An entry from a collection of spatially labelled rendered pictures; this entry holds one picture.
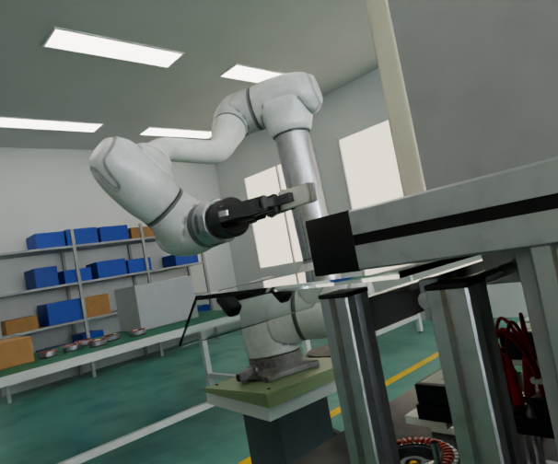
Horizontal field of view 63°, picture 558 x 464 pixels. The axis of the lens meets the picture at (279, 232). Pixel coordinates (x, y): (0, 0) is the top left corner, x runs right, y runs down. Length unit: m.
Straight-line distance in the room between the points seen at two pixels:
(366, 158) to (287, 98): 5.12
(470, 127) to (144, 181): 0.63
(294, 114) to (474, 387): 1.07
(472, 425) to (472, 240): 0.13
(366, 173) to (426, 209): 6.11
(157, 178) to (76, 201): 6.65
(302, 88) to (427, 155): 0.92
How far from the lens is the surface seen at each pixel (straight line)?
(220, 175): 8.78
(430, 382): 0.57
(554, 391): 0.31
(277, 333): 1.29
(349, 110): 6.65
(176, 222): 0.91
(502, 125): 0.41
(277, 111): 1.33
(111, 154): 0.90
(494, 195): 0.29
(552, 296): 0.29
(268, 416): 1.19
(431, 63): 0.44
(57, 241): 6.76
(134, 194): 0.90
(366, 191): 6.41
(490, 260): 0.50
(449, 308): 0.34
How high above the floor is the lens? 1.09
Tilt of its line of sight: 3 degrees up
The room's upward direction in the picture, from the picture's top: 10 degrees counter-clockwise
